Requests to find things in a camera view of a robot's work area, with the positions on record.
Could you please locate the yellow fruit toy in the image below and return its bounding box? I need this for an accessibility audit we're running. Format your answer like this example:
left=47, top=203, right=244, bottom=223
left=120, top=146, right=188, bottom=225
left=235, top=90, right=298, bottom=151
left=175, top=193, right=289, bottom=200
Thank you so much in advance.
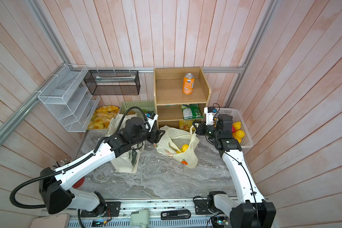
left=181, top=144, right=189, bottom=153

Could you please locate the yellow plastic grocery bag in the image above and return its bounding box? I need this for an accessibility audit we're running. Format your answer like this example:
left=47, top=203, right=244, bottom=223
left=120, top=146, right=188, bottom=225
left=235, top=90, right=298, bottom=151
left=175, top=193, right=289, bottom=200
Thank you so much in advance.
left=155, top=126, right=200, bottom=169

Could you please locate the cream canvas tote bag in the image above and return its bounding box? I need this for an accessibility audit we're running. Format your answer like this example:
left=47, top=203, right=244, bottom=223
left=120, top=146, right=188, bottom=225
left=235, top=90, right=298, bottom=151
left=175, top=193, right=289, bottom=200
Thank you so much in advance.
left=105, top=113, right=145, bottom=174

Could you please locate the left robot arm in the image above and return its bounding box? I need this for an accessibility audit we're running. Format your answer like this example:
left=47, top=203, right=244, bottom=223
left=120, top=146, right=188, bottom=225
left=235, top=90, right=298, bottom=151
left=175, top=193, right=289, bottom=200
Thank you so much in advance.
left=9, top=111, right=165, bottom=216

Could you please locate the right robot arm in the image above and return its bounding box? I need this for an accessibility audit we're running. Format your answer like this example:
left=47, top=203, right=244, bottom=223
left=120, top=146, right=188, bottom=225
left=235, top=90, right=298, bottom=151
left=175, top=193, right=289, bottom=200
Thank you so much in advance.
left=193, top=113, right=276, bottom=228

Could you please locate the yellow snack bag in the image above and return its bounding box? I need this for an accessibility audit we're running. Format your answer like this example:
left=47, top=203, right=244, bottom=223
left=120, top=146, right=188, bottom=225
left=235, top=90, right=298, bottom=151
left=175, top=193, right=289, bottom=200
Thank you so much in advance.
left=179, top=120, right=193, bottom=132

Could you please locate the yellow lemon toy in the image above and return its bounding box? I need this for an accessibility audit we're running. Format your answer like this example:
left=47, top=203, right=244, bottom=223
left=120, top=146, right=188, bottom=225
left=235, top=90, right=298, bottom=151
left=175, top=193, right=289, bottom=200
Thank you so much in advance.
left=235, top=130, right=245, bottom=139

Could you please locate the green snack bag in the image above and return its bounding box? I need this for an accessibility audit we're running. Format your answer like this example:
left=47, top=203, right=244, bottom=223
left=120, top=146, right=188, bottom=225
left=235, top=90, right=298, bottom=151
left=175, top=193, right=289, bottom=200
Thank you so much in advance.
left=181, top=104, right=203, bottom=120

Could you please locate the white fruit basket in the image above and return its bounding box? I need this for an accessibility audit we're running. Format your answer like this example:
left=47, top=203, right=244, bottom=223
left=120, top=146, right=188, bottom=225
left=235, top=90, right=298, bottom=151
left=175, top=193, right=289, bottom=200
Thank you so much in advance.
left=219, top=108, right=253, bottom=149

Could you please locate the green plastic basket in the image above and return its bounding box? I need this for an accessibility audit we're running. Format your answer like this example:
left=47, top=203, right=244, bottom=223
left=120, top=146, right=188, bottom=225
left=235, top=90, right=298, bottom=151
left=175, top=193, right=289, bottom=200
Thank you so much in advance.
left=119, top=101, right=155, bottom=114

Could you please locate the pile of bread buns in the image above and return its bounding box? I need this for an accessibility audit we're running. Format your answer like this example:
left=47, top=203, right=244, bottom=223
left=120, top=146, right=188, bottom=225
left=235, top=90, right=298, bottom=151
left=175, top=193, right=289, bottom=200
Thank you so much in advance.
left=87, top=105, right=120, bottom=130

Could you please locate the wooden shelf unit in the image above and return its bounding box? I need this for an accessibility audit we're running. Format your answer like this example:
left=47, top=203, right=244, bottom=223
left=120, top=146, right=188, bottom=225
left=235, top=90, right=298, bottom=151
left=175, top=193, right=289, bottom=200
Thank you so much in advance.
left=154, top=67, right=211, bottom=128

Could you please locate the orange soda can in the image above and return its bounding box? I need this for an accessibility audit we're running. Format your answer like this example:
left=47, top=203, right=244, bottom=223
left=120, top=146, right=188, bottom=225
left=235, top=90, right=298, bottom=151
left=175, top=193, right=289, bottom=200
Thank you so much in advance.
left=182, top=73, right=195, bottom=95

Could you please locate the white adapter box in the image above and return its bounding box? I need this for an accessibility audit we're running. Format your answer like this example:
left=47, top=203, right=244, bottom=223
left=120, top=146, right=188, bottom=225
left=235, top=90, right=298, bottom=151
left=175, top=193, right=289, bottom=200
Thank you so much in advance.
left=130, top=209, right=150, bottom=228

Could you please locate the black barcode scanner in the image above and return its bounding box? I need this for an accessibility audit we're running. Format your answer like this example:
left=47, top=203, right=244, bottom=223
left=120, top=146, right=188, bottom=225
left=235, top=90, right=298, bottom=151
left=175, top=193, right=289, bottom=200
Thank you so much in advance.
left=161, top=209, right=192, bottom=220

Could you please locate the black mesh wall basket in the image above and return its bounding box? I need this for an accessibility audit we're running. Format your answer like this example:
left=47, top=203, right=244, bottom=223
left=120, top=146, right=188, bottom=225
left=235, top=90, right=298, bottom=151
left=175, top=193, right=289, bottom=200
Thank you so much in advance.
left=84, top=69, right=141, bottom=96

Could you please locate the white wire rack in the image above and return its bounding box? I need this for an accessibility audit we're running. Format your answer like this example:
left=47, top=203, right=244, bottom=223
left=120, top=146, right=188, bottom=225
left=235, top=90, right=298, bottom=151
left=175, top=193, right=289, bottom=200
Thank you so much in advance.
left=38, top=64, right=100, bottom=133

